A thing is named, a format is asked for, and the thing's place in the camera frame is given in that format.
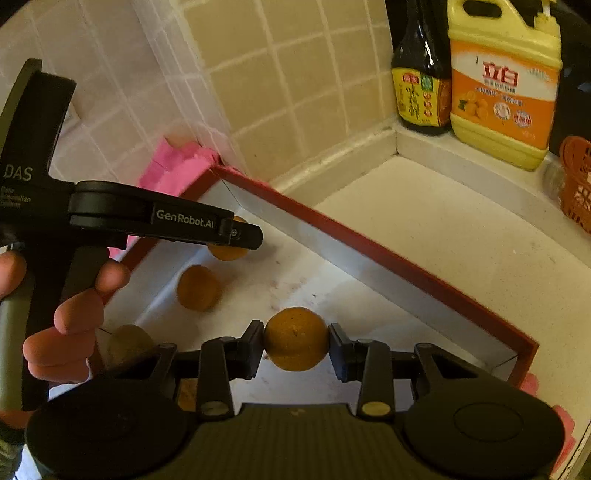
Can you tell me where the dark object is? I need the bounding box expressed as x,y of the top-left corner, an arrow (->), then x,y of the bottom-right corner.
551,0 -> 591,155

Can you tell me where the pink blanket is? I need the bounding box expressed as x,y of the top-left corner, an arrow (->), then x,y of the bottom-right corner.
108,136 -> 578,469

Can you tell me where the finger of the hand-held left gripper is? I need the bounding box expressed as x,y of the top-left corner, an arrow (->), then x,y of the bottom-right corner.
219,219 -> 264,251

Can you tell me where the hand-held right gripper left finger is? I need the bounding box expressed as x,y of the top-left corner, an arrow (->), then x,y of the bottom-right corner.
111,320 -> 265,422

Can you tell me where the orange plastic basket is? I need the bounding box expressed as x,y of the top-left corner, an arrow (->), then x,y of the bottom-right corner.
558,135 -> 591,233

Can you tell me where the plain brown kiwi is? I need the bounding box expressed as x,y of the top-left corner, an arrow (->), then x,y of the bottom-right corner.
107,324 -> 157,370

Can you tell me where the dark sauce bottle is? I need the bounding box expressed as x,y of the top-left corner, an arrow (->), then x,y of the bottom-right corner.
391,0 -> 453,136

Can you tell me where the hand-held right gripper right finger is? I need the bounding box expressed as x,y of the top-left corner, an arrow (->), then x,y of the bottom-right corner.
329,323 -> 502,416

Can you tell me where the person's left hand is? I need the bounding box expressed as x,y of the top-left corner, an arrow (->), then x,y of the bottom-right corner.
0,251 -> 131,384

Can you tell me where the red cardboard box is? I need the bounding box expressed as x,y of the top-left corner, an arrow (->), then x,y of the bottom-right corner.
90,165 -> 540,402

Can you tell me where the yellow detergent jug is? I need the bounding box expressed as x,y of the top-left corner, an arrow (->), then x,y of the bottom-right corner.
447,0 -> 563,171

